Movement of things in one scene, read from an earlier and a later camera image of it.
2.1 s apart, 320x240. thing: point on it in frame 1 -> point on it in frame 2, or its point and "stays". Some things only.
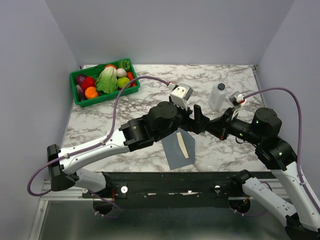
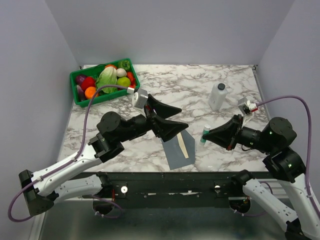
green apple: (122, 81) stays
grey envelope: (180, 149) stays
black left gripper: (200, 120) -> (161, 128)
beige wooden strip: (182, 145) stays
